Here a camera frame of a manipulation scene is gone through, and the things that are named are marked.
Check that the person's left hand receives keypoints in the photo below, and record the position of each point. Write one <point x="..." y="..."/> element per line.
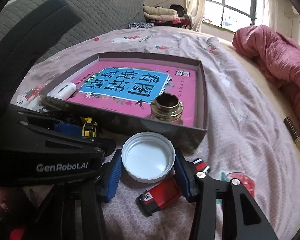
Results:
<point x="15" y="206"/>

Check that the grey shallow cardboard box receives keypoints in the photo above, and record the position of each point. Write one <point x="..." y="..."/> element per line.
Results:
<point x="188" y="138"/>

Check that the red black lighter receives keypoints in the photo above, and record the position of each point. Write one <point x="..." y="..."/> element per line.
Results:
<point x="167" y="192"/>

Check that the dark patterned cloth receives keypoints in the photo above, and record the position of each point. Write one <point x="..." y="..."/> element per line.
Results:
<point x="140" y="25"/>

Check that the pink strawberry print blanket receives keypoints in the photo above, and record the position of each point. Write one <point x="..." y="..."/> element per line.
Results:
<point x="246" y="135"/>

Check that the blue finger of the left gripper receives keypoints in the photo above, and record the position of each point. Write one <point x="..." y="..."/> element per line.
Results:
<point x="68" y="129"/>

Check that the pink Chinese workbook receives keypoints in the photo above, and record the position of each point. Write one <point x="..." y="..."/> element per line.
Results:
<point x="130" y="87"/>

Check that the rose pink quilt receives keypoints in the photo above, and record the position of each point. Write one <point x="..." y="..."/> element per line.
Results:
<point x="277" y="58"/>

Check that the window with dark frame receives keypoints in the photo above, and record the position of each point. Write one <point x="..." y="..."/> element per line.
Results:
<point x="230" y="14"/>

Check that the white earbuds case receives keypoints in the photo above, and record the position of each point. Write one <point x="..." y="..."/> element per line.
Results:
<point x="63" y="91"/>

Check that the stack of folded clothes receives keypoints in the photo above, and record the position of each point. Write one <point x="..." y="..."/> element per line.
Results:
<point x="174" y="16"/>

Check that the white plastic jar lid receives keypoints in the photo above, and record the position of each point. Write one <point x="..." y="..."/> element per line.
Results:
<point x="148" y="157"/>

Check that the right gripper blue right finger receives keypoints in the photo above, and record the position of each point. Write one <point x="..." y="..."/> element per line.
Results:
<point x="184" y="173"/>

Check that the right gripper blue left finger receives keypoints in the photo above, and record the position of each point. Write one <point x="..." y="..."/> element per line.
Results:
<point x="106" y="186"/>

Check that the cream curtain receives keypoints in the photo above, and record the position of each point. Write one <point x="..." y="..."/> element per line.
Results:
<point x="195" y="9"/>

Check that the black yellow digital watch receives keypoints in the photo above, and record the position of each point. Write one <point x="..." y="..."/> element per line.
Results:
<point x="89" y="128"/>

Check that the beige bed sheet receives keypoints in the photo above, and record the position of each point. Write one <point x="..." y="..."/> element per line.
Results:
<point x="278" y="100"/>

